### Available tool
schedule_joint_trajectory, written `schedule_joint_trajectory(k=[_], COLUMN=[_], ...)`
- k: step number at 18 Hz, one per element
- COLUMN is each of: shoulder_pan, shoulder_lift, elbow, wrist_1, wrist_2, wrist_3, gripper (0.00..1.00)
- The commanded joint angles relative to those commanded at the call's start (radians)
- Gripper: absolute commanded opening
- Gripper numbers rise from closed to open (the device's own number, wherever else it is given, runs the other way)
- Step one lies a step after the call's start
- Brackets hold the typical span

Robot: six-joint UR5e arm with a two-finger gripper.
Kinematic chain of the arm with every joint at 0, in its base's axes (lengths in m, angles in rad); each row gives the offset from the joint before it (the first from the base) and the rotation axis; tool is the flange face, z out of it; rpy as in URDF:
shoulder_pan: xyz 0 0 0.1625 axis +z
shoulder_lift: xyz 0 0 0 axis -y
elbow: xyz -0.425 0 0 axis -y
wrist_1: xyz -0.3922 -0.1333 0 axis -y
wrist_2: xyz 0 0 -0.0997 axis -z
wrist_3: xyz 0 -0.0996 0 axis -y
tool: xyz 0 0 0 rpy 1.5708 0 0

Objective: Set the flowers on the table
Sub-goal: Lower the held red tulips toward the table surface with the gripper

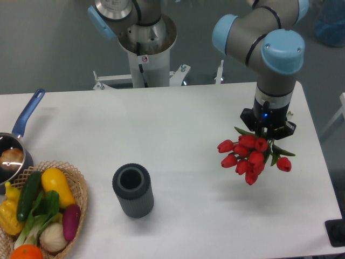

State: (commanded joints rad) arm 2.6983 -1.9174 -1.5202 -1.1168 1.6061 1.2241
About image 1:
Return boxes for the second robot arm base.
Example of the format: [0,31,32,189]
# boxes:
[87,1,177,56]

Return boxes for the yellow squash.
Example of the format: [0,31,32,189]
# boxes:
[41,168,76,209]

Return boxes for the woven wicker basket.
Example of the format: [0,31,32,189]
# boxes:
[1,160,88,258]

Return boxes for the blue handled saucepan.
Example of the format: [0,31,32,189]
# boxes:
[1,88,45,195]

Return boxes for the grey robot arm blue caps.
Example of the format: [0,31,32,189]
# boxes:
[212,0,309,140]

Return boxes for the bread in saucepan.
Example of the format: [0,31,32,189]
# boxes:
[1,148,24,171]

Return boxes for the white furniture at right edge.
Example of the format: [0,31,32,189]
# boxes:
[319,92,344,142]

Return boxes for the black device at table edge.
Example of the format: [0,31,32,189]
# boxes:
[325,219,344,247]

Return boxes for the orange fruit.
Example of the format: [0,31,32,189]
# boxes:
[10,244,43,259]

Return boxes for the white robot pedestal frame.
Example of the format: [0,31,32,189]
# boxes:
[92,48,225,91]

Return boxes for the dark grey ribbed vase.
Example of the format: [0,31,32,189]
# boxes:
[112,163,154,219]

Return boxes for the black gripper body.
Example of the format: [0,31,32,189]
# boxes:
[240,100,296,140]

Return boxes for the green cucumber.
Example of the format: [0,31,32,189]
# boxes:
[16,171,42,223]

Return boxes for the white garlic bulb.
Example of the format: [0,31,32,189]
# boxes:
[39,223,68,253]

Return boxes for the red tulip bouquet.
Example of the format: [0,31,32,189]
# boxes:
[217,127,295,186]

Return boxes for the yellow bell pepper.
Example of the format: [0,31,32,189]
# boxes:
[1,181,24,236]

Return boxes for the green bok choy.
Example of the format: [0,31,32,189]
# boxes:
[14,190,60,249]

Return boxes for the purple eggplant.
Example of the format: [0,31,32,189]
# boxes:
[62,204,81,242]

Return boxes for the blue bin in background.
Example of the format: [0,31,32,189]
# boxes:
[314,0,344,47]

